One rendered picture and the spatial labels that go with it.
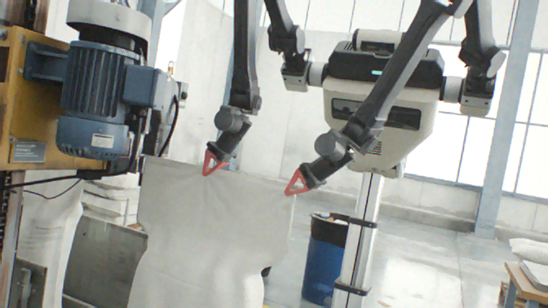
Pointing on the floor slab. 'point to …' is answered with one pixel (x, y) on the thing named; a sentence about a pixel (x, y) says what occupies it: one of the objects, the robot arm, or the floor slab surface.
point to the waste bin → (324, 256)
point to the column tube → (10, 14)
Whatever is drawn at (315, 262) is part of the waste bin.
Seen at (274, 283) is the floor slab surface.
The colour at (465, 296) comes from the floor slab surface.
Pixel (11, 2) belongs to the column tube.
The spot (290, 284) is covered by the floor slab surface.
